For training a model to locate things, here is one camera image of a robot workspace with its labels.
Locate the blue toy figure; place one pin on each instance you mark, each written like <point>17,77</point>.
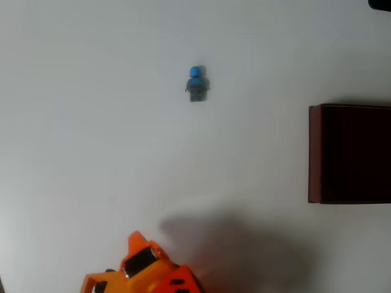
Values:
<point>196,85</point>

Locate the dark brown open box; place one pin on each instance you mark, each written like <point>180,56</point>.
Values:
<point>354,152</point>

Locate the black rounded object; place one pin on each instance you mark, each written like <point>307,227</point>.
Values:
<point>380,4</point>

